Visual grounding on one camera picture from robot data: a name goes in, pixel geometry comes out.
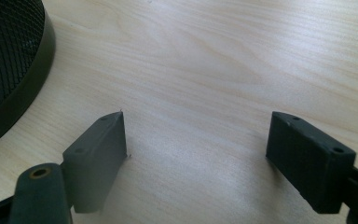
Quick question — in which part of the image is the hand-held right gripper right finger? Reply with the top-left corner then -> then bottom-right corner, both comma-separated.
265,111 -> 357,215

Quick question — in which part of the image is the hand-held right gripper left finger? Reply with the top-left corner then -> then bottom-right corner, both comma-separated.
62,111 -> 128,215

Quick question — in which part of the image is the black round mesh basket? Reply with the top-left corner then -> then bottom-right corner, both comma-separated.
0,0 -> 57,155

